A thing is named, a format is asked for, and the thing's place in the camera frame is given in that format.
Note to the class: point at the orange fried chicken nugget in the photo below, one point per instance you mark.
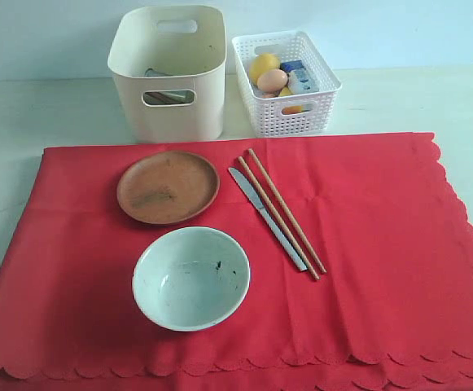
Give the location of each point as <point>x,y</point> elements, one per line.
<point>270,95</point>

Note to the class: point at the brown egg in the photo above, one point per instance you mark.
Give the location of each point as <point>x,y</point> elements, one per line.
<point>272,80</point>

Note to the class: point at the dark wooden spoon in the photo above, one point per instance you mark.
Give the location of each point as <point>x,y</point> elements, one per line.
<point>162,98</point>

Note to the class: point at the blue white milk carton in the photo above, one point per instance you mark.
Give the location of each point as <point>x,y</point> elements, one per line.
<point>299,79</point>

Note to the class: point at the yellow lemon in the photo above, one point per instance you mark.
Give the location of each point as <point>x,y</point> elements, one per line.
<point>261,64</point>

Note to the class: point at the silver table knife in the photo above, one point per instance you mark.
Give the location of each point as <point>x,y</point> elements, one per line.
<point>250,192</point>

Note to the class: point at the left wooden chopstick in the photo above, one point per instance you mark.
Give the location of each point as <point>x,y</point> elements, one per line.
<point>276,216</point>

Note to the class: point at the wooden chopstick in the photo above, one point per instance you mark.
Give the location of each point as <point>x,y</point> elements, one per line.
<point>276,216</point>
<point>287,211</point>

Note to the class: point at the brown wooden plate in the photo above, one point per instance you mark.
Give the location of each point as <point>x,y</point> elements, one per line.
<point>168,188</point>

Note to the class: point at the white perforated plastic basket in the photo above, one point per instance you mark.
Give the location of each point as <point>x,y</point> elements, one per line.
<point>297,114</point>

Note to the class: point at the white ceramic bowl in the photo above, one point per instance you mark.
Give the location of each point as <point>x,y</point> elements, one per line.
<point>191,279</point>

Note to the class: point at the right wooden chopstick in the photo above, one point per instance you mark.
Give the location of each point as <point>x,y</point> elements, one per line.
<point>287,211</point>

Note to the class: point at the cream plastic storage bin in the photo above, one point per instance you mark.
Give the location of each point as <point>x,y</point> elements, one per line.
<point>177,50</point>

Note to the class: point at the red scalloped table cloth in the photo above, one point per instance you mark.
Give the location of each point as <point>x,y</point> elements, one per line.
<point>394,311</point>

